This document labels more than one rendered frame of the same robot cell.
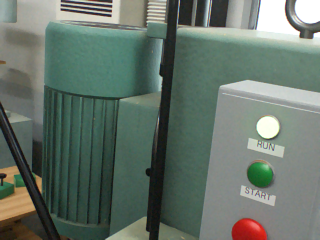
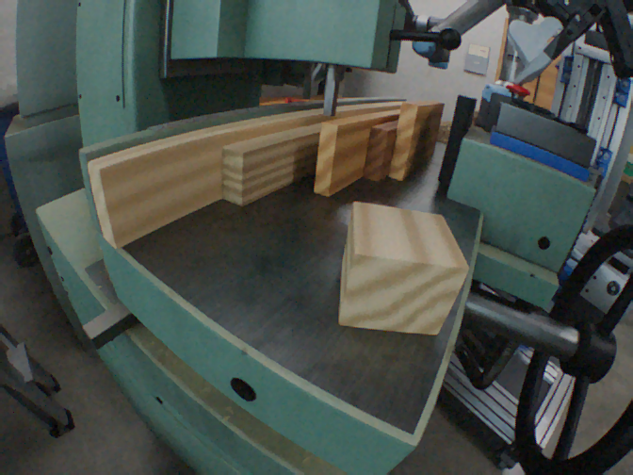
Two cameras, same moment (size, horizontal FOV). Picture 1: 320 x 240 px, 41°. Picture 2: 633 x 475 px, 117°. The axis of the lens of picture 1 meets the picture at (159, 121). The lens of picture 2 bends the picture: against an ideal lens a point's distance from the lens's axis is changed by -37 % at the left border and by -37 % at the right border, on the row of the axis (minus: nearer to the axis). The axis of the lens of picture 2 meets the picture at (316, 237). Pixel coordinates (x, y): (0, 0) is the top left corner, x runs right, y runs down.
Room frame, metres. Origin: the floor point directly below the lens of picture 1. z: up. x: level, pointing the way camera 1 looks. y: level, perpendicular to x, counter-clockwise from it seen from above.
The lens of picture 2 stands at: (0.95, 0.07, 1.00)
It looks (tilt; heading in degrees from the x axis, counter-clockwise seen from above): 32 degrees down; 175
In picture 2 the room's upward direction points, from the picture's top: 7 degrees clockwise
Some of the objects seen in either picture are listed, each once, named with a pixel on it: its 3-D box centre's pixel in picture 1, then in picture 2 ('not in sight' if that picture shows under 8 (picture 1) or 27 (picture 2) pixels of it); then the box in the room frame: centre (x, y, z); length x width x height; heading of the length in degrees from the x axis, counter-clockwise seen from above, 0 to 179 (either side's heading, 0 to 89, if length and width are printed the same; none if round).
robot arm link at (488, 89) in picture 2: not in sight; (499, 106); (0.12, 0.62, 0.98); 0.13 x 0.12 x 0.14; 138
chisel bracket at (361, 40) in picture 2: not in sight; (321, 36); (0.64, 0.07, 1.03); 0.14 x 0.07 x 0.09; 57
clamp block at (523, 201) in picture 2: not in sight; (513, 188); (0.68, 0.30, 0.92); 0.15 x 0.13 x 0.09; 147
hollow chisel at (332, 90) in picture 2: not in sight; (332, 90); (0.65, 0.09, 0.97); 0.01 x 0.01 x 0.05; 57
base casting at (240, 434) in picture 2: not in sight; (238, 238); (0.58, -0.01, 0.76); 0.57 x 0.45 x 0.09; 57
